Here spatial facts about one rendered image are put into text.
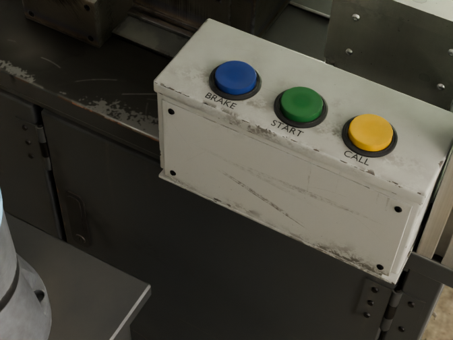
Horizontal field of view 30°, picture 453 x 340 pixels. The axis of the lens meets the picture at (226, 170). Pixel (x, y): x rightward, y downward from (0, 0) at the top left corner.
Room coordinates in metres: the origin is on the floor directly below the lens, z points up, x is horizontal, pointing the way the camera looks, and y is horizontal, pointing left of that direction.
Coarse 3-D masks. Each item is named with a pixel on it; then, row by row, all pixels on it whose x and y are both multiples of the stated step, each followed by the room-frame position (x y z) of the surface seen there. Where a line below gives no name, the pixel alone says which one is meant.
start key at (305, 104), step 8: (296, 88) 0.57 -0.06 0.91; (304, 88) 0.57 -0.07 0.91; (288, 96) 0.56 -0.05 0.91; (296, 96) 0.56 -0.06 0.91; (304, 96) 0.56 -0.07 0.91; (312, 96) 0.56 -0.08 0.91; (320, 96) 0.56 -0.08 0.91; (280, 104) 0.55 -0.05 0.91; (288, 104) 0.55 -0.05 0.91; (296, 104) 0.55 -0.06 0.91; (304, 104) 0.55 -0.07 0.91; (312, 104) 0.55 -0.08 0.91; (320, 104) 0.55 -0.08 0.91; (288, 112) 0.54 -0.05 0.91; (296, 112) 0.54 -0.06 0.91; (304, 112) 0.54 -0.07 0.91; (312, 112) 0.54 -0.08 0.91; (320, 112) 0.54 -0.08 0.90; (296, 120) 0.53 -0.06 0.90; (304, 120) 0.53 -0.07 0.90; (312, 120) 0.54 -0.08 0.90
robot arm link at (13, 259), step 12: (0, 192) 0.41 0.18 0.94; (0, 204) 0.40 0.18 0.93; (0, 216) 0.39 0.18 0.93; (0, 228) 0.39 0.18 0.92; (0, 240) 0.38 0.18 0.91; (12, 240) 0.41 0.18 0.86; (0, 252) 0.38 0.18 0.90; (12, 252) 0.39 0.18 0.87; (0, 264) 0.37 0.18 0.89; (12, 264) 0.39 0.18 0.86; (0, 276) 0.37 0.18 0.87; (12, 276) 0.38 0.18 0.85; (0, 288) 0.36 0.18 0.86; (0, 300) 0.36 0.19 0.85
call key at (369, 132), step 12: (360, 120) 0.53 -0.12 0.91; (372, 120) 0.53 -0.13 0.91; (384, 120) 0.53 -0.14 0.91; (348, 132) 0.52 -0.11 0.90; (360, 132) 0.52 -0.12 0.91; (372, 132) 0.52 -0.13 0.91; (384, 132) 0.52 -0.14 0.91; (360, 144) 0.50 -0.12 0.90; (372, 144) 0.50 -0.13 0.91; (384, 144) 0.50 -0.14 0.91
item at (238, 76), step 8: (224, 64) 0.60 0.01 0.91; (232, 64) 0.60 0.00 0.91; (240, 64) 0.60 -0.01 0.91; (248, 64) 0.60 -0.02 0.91; (216, 72) 0.58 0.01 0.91; (224, 72) 0.59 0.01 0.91; (232, 72) 0.59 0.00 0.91; (240, 72) 0.59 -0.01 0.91; (248, 72) 0.59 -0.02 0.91; (216, 80) 0.57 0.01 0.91; (224, 80) 0.57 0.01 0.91; (232, 80) 0.57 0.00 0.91; (240, 80) 0.58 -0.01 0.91; (248, 80) 0.58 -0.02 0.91; (224, 88) 0.57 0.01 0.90; (232, 88) 0.56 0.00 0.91; (240, 88) 0.56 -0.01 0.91; (248, 88) 0.57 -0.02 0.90
